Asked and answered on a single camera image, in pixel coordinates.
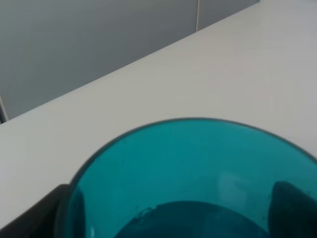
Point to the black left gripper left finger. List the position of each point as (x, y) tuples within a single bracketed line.
[(59, 214)]

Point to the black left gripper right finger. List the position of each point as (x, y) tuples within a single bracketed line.
[(292, 213)]

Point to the teal transparent plastic cup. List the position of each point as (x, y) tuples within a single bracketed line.
[(189, 178)]

